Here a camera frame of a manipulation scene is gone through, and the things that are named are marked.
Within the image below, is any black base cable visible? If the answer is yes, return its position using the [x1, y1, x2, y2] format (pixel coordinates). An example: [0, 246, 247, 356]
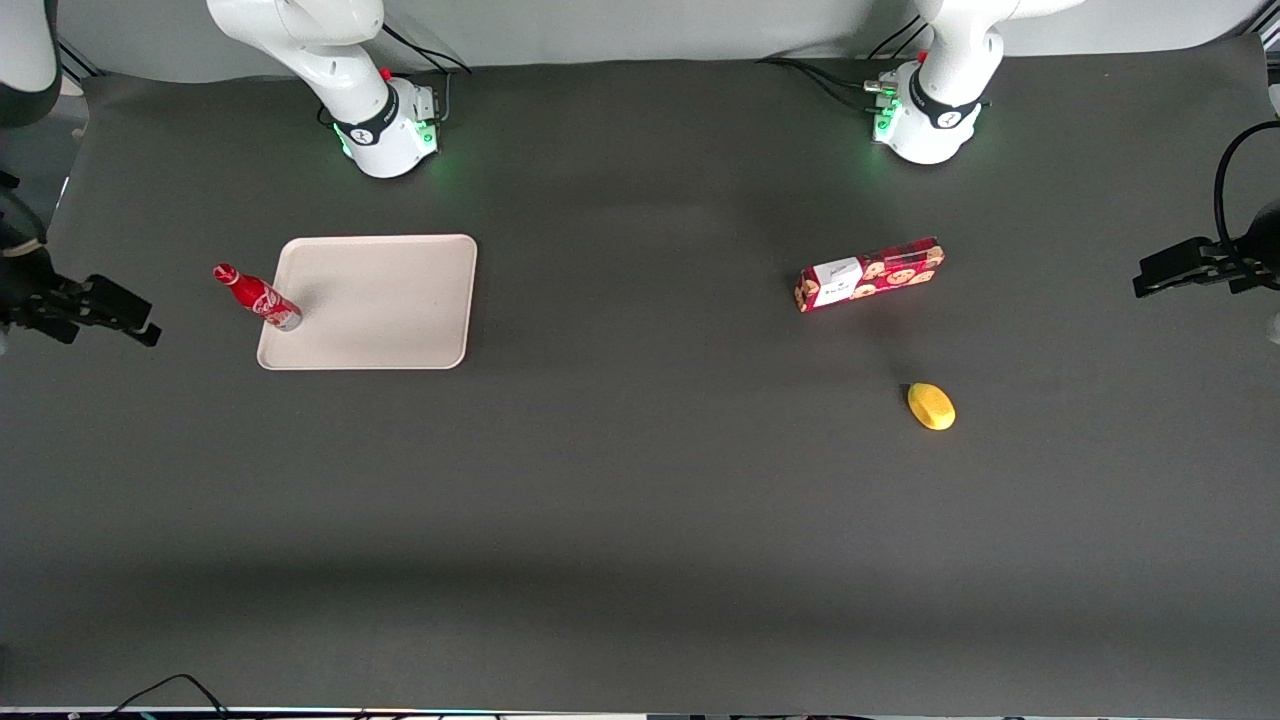
[318, 25, 474, 126]
[865, 14, 927, 61]
[757, 55, 893, 113]

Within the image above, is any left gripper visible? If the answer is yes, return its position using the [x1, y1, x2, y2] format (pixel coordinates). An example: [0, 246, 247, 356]
[1133, 200, 1280, 299]

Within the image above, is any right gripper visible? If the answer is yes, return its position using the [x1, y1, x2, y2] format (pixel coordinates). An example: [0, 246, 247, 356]
[0, 240, 162, 348]

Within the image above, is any black right base cable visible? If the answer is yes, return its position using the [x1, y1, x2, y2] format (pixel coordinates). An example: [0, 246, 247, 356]
[318, 25, 474, 126]

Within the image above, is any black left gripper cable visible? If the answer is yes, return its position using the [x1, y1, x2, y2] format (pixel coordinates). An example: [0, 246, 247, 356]
[1213, 122, 1280, 263]

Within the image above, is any black left base cable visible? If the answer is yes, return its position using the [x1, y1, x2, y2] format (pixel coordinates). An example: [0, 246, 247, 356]
[865, 14, 927, 61]
[757, 55, 893, 113]

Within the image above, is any beige plastic tray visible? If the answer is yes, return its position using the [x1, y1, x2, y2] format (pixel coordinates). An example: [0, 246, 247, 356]
[257, 234, 479, 372]

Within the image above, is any red cookie box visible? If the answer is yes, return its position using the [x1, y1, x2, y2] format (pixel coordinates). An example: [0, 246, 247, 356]
[794, 236, 946, 314]

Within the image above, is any yellow lemon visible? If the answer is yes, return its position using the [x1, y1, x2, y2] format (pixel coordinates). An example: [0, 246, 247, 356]
[907, 382, 957, 432]

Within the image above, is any dark grey table mat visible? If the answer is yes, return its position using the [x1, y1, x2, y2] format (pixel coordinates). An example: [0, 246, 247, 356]
[0, 35, 1280, 716]

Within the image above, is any red coke bottle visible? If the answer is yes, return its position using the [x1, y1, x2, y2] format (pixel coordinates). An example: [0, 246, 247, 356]
[212, 262, 304, 333]

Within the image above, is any thin black looped cable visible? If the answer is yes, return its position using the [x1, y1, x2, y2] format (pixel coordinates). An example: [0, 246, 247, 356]
[100, 674, 233, 720]

